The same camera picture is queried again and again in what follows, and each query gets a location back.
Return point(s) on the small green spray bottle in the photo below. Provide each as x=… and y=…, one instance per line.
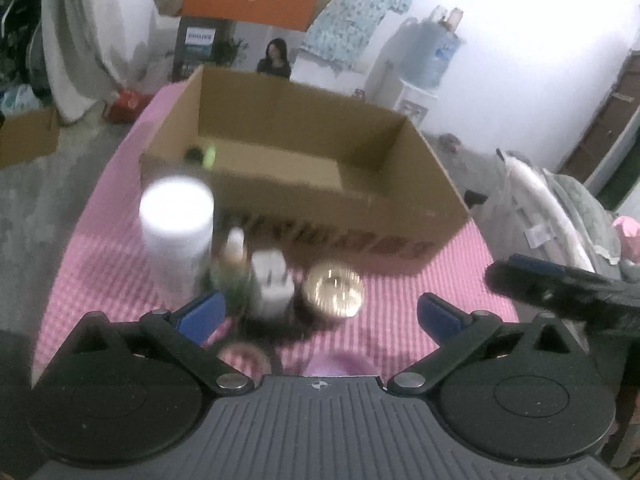
x=235, y=265

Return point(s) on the blue patterned hanging cloth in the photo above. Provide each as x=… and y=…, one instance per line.
x=360, y=5

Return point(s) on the pink soft item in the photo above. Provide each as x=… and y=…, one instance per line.
x=627, y=226

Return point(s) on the red bag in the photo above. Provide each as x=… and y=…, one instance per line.
x=125, y=105

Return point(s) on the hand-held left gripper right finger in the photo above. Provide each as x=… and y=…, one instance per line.
x=440, y=320

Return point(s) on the white cloth bag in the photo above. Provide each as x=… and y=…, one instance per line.
x=550, y=210

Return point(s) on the grey hanging cloth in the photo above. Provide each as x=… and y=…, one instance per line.
x=80, y=45

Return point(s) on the gold lid jar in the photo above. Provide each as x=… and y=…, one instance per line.
x=332, y=290

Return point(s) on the green capped dark bottle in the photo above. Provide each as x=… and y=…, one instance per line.
x=202, y=155

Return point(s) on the small brown cardboard box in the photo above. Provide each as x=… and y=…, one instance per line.
x=27, y=137

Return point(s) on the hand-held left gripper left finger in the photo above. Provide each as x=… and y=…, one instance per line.
x=202, y=315

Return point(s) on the red white checkered tablecloth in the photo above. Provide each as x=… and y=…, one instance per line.
x=100, y=270

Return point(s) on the large brown cardboard box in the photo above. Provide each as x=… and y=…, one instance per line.
x=310, y=210

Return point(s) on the white water dispenser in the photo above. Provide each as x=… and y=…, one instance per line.
x=415, y=105

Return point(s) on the brown wooden door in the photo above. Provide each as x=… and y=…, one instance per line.
x=610, y=125

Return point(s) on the white charger plug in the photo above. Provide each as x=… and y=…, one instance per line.
x=270, y=280

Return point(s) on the grey blanket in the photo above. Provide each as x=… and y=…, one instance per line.
x=590, y=210

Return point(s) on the dark printed carton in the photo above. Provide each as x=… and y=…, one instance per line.
x=197, y=47

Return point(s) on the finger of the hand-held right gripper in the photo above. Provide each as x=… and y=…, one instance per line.
x=540, y=285

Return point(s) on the white cylindrical bottle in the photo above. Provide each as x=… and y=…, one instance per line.
x=175, y=230

